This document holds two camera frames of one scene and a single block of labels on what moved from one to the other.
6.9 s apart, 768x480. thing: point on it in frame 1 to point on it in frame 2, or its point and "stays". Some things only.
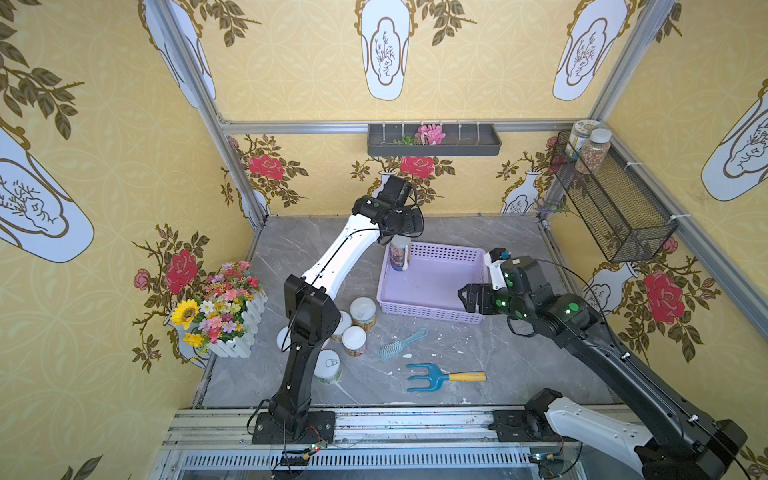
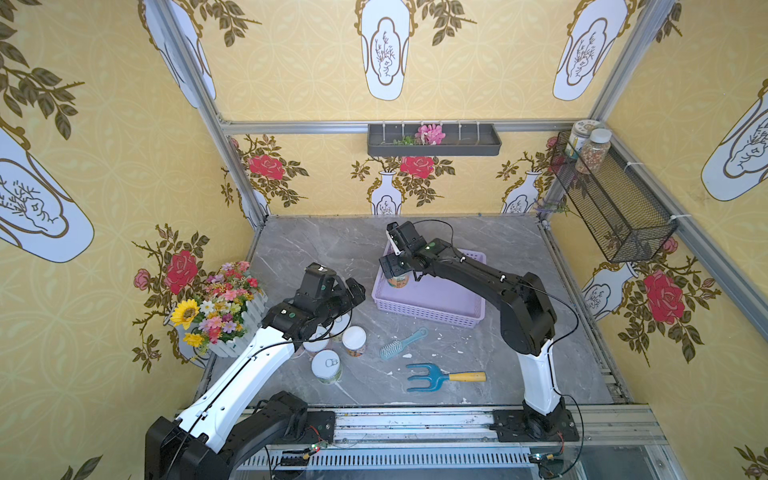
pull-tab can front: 327,367 stays
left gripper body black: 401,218 to 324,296
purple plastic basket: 429,286 stays
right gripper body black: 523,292 to 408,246
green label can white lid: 363,313 to 399,282
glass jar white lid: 595,151 stays
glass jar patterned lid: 582,131 stays
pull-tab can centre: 345,323 stays
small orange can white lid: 354,340 stays
